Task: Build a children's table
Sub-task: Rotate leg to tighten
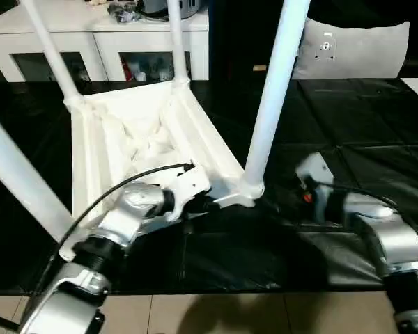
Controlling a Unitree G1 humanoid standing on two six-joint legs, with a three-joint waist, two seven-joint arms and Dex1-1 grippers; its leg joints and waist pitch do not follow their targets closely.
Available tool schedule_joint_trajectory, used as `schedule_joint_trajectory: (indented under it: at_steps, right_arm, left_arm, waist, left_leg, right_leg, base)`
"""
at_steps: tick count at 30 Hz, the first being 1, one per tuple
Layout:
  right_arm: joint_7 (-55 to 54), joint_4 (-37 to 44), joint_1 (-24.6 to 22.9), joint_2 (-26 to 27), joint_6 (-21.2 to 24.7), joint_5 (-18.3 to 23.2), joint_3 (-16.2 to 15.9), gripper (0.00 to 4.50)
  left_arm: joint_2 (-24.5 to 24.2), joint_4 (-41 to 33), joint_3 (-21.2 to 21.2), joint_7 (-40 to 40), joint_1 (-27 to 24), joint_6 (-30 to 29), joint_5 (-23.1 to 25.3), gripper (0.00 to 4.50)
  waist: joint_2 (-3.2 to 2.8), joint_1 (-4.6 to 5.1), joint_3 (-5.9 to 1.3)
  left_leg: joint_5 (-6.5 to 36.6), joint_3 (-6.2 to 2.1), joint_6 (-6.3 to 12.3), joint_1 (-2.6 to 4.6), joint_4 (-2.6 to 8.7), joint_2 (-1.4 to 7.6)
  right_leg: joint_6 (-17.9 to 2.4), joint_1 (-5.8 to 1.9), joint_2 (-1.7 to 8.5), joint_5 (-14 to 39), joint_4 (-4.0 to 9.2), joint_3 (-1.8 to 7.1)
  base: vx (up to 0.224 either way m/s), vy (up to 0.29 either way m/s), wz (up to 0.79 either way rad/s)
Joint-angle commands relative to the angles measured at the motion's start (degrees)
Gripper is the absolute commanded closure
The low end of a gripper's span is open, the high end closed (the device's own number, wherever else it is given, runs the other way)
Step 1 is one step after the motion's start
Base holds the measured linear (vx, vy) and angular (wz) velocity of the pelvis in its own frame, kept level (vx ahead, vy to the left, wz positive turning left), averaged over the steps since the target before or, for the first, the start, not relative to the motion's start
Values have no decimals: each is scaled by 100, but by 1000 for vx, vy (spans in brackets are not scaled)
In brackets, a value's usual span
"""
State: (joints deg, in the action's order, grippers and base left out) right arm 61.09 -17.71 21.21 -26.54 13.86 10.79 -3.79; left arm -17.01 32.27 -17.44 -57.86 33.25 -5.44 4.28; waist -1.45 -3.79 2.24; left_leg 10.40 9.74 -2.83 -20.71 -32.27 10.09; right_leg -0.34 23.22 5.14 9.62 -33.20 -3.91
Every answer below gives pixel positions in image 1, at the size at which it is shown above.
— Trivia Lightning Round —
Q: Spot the white plastic table top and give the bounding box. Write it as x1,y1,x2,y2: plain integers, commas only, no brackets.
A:
57,79,265,262

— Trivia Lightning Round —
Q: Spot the grey pillow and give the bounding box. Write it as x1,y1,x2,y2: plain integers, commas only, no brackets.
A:
291,17,412,80

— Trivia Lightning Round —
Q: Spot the black cabinet with gold label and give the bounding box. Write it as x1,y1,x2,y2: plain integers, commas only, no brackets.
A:
207,0,311,81

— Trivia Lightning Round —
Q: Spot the white sideboard cabinet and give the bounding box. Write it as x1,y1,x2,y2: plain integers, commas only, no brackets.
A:
0,5,210,83

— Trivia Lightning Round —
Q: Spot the grey round pot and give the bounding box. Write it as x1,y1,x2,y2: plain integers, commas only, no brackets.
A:
139,0,203,20

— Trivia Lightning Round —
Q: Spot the black clutter on sideboard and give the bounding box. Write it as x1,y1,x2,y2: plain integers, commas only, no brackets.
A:
106,3,140,25

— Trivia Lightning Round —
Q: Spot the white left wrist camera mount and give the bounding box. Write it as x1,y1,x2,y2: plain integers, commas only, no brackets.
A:
167,165,212,223

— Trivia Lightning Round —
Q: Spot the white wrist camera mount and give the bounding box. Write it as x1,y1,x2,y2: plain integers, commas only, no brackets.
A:
295,152,335,222
167,165,212,223

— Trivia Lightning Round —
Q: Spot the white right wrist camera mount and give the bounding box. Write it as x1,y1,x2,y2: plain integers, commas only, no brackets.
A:
295,152,335,222

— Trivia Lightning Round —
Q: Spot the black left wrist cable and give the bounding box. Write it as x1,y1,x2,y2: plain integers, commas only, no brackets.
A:
20,161,194,314

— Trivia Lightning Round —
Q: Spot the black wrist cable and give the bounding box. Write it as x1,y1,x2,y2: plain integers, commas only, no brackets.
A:
20,161,194,314
325,182,405,216

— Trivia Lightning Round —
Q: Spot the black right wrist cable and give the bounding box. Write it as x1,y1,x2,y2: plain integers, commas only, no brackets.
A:
325,182,405,216

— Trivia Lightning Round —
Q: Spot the black metal frame leg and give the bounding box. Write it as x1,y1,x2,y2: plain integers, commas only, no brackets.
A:
0,311,20,331

